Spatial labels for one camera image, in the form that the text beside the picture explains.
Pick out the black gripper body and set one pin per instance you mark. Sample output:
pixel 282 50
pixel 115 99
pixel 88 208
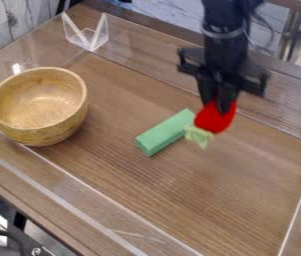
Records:
pixel 222 61

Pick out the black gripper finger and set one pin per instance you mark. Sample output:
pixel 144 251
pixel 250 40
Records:
pixel 226 96
pixel 206 89

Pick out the clear acrylic corner bracket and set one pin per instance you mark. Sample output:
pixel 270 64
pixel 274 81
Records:
pixel 87 39

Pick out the black table frame bracket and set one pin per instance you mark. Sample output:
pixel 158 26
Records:
pixel 20 240

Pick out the red plush fruit green leaves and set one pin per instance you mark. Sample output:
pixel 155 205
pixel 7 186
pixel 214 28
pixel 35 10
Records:
pixel 209 123

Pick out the wooden bowl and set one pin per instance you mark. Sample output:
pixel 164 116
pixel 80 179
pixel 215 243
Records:
pixel 43 105

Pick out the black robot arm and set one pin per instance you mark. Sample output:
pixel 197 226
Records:
pixel 226 17

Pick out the metal table leg background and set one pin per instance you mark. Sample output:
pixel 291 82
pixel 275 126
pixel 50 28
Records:
pixel 289 46

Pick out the green rectangular block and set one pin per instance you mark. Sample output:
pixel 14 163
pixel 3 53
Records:
pixel 164 133

